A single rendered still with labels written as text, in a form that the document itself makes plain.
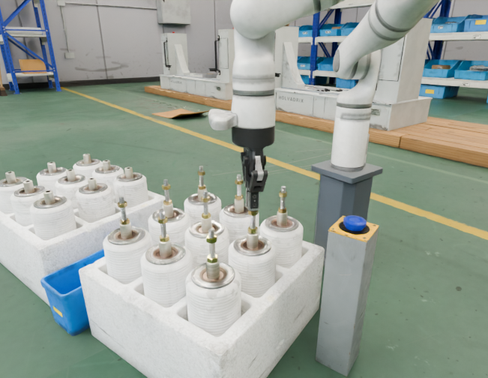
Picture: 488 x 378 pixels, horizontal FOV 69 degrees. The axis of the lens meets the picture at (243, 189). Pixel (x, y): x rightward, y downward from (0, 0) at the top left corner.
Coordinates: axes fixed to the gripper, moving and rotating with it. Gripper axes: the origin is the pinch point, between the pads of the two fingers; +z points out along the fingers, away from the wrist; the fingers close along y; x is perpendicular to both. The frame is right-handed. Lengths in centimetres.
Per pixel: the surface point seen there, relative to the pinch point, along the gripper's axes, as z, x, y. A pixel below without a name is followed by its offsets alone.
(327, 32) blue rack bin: -48, -235, 534
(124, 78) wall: 28, 109, 662
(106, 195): 11.1, 33.7, 34.8
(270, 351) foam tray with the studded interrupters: 29.1, -2.1, -8.7
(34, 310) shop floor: 35, 52, 20
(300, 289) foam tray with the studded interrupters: 21.7, -10.6, -0.5
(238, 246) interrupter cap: 9.8, 2.9, -0.1
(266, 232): 10.6, -4.3, 5.9
